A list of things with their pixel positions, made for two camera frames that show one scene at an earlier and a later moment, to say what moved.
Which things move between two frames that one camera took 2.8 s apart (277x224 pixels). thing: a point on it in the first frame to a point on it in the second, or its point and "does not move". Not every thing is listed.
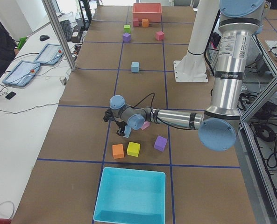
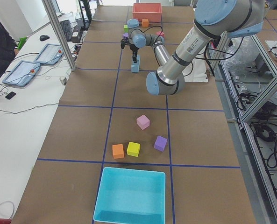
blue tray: (127, 196) does not move
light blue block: (127, 129) to (138, 60)
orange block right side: (145, 22) does not move
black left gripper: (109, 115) to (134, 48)
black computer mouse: (44, 37) does not move
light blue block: (135, 66) does not move
